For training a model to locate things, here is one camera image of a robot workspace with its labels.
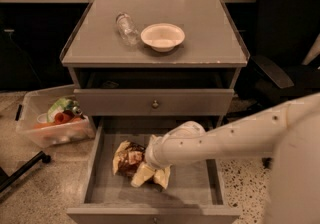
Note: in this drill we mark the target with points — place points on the closed grey upper drawer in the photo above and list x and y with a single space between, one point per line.
154 102

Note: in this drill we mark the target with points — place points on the open grey middle drawer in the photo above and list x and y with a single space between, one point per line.
195 194

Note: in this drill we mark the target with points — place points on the white bowl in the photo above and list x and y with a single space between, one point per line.
162 37

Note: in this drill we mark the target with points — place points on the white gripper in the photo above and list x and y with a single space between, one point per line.
152 154

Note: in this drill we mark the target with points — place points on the green packet in bin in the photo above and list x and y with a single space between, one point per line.
61 105

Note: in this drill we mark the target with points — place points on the grey drawer cabinet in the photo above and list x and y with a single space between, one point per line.
210 57

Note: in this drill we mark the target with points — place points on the clear plastic bottle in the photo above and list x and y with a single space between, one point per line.
127 29

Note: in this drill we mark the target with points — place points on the orange items in bin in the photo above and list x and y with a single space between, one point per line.
59 119

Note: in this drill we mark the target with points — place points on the black office chair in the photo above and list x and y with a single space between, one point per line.
282 37

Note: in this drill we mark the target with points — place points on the black chair leg with caster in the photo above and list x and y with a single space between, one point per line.
7 180

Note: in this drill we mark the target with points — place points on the clear plastic storage bin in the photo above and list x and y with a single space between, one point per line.
34 115

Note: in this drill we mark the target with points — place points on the brown chip bag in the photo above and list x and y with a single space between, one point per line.
129 156

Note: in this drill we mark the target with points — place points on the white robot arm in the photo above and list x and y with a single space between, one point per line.
289 133

